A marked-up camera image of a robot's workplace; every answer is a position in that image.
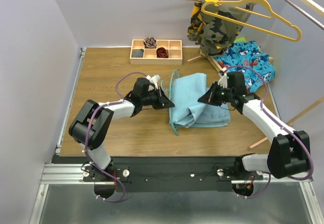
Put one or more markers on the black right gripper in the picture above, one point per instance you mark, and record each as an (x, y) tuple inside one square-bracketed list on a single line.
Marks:
[(209, 97)]

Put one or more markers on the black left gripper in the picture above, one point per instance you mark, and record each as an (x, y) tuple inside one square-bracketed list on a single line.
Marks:
[(162, 101)]

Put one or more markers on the teal plastic hanger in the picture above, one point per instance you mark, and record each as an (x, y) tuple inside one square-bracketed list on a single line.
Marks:
[(169, 91)]

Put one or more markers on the light blue trousers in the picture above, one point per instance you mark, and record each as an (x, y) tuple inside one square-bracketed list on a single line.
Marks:
[(188, 112)]

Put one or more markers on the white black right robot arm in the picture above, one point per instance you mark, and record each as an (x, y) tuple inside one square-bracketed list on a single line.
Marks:
[(289, 154)]

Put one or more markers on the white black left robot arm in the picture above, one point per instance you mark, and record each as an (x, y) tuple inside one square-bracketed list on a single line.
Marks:
[(90, 126)]

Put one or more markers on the orange black rolled sock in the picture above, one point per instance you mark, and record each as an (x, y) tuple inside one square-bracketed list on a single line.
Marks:
[(161, 52)]

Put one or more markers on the blue shark print shorts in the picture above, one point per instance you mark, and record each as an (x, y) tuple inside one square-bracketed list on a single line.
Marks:
[(247, 58)]

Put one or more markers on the wooden compartment tray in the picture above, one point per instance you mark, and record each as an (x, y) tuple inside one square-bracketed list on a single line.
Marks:
[(174, 48)]

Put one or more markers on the grey rolled sock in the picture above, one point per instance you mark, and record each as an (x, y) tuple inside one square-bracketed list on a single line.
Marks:
[(138, 53)]

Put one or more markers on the patterned pink black sock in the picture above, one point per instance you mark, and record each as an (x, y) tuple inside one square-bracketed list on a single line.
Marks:
[(150, 42)]

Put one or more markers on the camouflage shorts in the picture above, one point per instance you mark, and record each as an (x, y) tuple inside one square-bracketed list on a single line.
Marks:
[(215, 35)]

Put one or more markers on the metal hanging rod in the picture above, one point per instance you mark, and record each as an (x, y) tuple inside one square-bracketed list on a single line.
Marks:
[(305, 14)]

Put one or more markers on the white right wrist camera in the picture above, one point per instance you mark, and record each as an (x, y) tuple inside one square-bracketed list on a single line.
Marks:
[(223, 78)]

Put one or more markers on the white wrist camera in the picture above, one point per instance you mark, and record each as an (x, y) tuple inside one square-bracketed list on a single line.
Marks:
[(223, 78), (153, 81)]

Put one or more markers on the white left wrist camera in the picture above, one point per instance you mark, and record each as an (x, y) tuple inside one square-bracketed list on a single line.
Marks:
[(153, 81)]

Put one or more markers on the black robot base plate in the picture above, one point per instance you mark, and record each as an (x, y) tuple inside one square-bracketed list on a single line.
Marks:
[(178, 174)]

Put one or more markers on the aluminium table edge rail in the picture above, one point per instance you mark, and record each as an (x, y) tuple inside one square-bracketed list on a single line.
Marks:
[(66, 116)]

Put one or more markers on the aluminium front frame rail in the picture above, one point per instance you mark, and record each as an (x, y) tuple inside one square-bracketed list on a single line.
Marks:
[(67, 195)]

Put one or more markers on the wooden clothes rack frame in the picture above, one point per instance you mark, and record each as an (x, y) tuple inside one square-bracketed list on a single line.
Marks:
[(317, 8)]

